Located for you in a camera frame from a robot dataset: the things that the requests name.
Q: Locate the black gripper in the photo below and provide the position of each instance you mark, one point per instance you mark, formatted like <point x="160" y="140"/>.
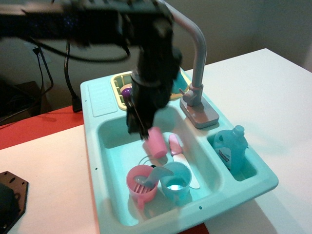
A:
<point x="146" y="99"/>

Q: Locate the pink plastic cup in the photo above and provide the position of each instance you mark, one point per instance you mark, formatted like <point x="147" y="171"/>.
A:
<point x="155" y="144"/>

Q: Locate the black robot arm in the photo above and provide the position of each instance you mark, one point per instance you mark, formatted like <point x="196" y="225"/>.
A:
<point x="147" y="24"/>

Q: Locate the blue cup in rack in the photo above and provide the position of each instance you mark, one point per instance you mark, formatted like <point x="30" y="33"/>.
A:
<point x="179" y="84"/>

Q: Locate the teal toy sink unit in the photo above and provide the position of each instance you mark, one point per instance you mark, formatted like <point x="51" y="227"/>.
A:
<point x="113" y="152"/>

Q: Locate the pink mug in sink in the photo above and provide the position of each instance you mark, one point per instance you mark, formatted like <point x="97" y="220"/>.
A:
<point x="141" y="194"/>

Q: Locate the blue mug in sink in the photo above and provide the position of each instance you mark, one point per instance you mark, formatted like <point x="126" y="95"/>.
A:
<point x="176" y="187"/>

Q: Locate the purple toy eggplant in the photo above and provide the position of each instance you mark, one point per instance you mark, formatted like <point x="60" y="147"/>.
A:
<point x="126" y="94"/>

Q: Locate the pink cut fruit slice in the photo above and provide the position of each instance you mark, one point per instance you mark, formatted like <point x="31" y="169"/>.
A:
<point x="126" y="86"/>

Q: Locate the yellow dish rack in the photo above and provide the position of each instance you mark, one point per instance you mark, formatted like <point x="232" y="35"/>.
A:
<point x="119" y="80"/>

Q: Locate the blue plastic spoon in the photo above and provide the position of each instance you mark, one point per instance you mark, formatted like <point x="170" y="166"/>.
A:
<point x="156" y="174"/>

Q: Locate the pink fork in mug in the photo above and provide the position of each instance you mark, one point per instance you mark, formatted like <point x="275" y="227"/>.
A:
<point x="141" y="189"/>

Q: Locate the grey toy faucet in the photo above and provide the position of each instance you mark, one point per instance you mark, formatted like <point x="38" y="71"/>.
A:
<point x="196" y="108"/>

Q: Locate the blue dish soap bottle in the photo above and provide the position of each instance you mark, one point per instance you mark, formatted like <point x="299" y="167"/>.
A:
<point x="230" y="146"/>

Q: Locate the white wall outlet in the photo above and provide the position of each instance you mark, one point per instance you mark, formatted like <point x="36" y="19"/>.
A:
<point x="36" y="55"/>

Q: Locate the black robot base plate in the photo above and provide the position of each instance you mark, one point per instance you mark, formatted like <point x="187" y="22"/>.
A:
<point x="13" y="200"/>

